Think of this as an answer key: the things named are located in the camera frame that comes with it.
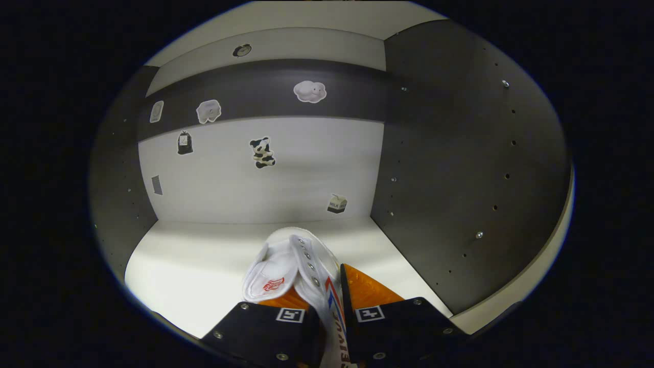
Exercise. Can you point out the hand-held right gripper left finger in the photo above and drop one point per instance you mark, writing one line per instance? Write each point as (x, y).
(260, 332)

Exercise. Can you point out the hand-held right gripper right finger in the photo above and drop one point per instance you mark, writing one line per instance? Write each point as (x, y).
(352, 327)

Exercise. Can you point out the white canvas shoe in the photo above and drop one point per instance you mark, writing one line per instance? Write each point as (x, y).
(276, 266)

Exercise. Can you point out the white shoe cabinet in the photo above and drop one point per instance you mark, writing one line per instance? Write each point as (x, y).
(255, 179)

